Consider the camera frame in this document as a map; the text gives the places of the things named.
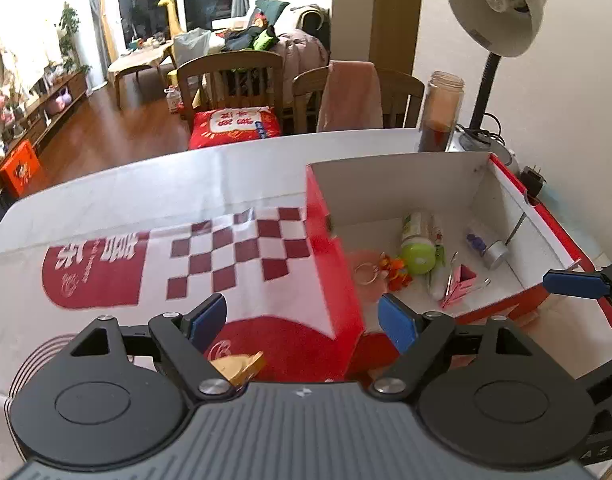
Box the black plug adapter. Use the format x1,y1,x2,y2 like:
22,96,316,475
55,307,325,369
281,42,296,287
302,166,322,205
518,162,547,197

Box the yellow small carton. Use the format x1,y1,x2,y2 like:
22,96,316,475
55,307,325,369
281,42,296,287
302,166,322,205
208,352,265,389

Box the pink towel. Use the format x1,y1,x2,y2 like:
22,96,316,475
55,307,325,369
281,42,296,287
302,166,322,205
316,59,385,134

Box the wooden door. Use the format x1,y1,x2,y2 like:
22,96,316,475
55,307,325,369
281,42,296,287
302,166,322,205
368,0,426,74

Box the white plastic bag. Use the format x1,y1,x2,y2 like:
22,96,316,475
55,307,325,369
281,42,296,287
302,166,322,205
171,28,212,69

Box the clear bottle with green cap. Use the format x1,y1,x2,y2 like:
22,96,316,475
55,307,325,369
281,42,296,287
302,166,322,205
399,211,437,275

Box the red printed cushion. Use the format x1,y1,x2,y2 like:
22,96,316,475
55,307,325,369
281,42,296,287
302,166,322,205
188,105,283,150

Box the pink heart-shaped dish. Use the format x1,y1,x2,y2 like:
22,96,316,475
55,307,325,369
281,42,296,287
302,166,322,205
350,247,393,303

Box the black lamp cable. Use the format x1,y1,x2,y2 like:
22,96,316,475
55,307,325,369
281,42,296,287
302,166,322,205
456,112,507,142

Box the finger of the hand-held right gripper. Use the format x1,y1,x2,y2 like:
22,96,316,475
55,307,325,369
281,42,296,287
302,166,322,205
542,255,612,322
582,344,612,407

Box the orange binder clip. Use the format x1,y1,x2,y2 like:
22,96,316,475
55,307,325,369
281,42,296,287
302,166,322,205
442,252,492,309

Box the wooden dining chair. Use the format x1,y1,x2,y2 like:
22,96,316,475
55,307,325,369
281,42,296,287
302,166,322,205
291,62,426,134
177,49,285,137

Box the small red toy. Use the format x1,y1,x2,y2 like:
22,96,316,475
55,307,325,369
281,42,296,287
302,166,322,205
378,254,412,292

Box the red cardboard box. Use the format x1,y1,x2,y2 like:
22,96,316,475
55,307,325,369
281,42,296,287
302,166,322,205
304,152,597,382

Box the green potted plant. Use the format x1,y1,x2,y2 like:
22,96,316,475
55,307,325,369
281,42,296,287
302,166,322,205
58,2,93,79

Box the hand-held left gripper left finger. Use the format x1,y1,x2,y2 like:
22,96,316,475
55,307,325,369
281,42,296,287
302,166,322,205
67,292,235,402

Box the wooden TV cabinet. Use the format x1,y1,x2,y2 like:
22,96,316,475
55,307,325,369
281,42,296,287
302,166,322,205
0,69,90,182

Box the glass jar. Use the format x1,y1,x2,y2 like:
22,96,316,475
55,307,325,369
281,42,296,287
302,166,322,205
418,70,466,154

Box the white tube with green label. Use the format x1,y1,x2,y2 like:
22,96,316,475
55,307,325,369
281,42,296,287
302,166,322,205
428,215,455,302

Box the grey desk lamp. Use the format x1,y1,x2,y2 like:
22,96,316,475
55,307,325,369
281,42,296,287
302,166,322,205
445,0,549,153

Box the sofa with clothes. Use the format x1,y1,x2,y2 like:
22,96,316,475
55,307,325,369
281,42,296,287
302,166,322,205
210,0,332,82

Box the orange crate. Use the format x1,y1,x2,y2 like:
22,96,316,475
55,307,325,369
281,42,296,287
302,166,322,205
0,139,40,197

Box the yellow giraffe toy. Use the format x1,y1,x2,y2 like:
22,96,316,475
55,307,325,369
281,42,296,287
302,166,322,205
158,0,187,42

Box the hanging pale clothes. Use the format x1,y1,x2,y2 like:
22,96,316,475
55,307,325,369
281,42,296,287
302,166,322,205
0,30,57,92

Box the wooden coffee table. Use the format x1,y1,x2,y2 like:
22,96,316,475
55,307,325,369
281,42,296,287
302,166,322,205
107,39,177,107

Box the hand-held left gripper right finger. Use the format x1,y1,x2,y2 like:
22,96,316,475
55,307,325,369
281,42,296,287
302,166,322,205
370,292,536,404

